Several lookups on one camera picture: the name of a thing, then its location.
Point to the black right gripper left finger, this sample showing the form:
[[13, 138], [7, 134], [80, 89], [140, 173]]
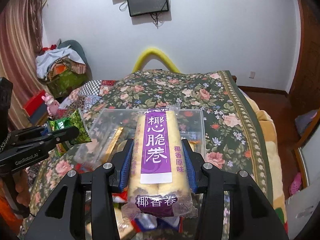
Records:
[[62, 216]]

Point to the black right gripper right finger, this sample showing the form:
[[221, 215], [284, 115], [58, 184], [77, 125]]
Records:
[[251, 214]]

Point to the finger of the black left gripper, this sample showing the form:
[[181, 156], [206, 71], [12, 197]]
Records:
[[31, 134], [50, 139]]

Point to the green snack packet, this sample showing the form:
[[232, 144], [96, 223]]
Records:
[[69, 131]]

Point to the purple coconut roll package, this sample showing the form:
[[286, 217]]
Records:
[[158, 182]]

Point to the red box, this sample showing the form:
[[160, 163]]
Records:
[[35, 109]]

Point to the pink plush toy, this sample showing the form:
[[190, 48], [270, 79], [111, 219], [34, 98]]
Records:
[[51, 103]]

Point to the gold wafer biscuit package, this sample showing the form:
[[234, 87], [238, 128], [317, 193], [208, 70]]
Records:
[[111, 145]]

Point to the pile of clothes and bags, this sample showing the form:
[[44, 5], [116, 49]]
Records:
[[63, 68]]

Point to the floral dark green bedspread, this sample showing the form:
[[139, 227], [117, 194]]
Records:
[[214, 117]]

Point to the striped pink curtain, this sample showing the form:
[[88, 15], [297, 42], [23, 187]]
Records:
[[21, 42]]

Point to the yellow curved tube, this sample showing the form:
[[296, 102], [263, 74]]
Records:
[[154, 54]]

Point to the brown wooden door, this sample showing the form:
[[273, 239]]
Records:
[[304, 92]]

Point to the wall mounted black monitor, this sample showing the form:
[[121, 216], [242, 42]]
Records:
[[143, 7]]

